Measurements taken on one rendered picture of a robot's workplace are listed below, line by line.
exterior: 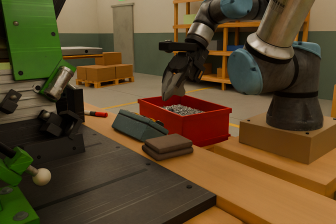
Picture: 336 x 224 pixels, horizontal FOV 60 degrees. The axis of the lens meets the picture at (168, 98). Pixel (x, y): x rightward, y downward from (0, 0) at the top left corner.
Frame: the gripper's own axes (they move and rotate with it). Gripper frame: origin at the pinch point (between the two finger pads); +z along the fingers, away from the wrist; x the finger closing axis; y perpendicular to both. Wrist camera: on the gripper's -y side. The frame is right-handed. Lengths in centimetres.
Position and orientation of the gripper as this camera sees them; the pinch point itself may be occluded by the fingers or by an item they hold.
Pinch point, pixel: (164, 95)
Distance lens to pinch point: 84.0
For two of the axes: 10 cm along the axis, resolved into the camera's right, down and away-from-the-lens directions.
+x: -6.6, -1.6, 7.3
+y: 6.1, 4.4, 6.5
